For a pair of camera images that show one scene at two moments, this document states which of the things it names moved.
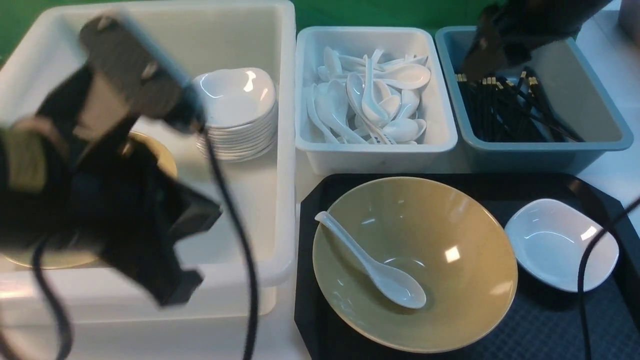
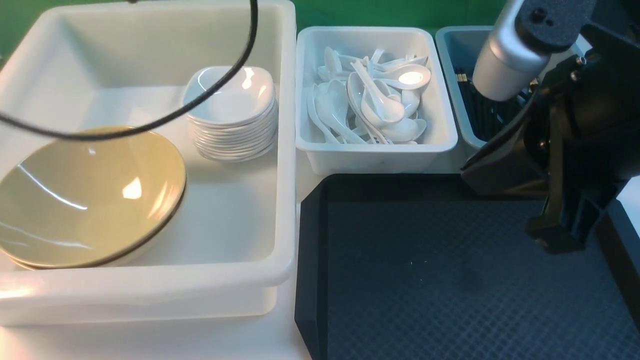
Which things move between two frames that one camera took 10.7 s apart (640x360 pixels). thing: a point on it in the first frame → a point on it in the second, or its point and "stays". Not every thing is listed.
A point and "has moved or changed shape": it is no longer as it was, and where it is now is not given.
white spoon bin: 372,100 stays
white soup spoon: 389,286 → 389,109
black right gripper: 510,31 → 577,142
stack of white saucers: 242,121 stays
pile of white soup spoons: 368,100 stays
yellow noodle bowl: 450,238 has moved or changed shape
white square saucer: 548,240 → 250,93
